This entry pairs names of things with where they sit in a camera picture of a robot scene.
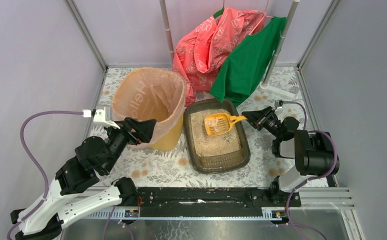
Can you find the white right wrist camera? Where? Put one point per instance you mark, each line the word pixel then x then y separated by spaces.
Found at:
pixel 278 104

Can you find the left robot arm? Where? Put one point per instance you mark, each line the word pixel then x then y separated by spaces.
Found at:
pixel 53 211

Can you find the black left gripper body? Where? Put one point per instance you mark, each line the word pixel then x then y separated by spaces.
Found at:
pixel 129 129

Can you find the beige cat litter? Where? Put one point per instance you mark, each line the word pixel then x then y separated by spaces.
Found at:
pixel 208 146

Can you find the yellow ribbed trash bin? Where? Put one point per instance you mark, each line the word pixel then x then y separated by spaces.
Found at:
pixel 170 136

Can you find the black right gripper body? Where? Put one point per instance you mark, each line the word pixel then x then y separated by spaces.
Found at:
pixel 260 117

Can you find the pink patterned jacket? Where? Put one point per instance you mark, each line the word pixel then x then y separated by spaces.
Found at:
pixel 200 54

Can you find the white clothes rack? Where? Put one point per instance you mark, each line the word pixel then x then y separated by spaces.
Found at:
pixel 264 85

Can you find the white slotted cable duct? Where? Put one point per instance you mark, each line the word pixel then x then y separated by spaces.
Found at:
pixel 190 212

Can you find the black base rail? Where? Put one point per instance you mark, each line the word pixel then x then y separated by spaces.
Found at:
pixel 139 197

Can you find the floral table mat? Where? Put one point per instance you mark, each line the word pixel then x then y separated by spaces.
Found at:
pixel 154 168

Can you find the yellow litter scoop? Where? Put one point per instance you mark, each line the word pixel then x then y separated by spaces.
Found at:
pixel 221 123

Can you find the pink plastic bin liner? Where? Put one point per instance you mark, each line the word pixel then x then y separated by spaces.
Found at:
pixel 147 96

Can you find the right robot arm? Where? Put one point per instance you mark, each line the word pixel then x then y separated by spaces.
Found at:
pixel 313 152

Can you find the grey translucent litter box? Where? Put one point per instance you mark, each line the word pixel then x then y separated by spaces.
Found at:
pixel 219 163

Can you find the green t-shirt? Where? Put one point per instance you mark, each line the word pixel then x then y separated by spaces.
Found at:
pixel 244 68

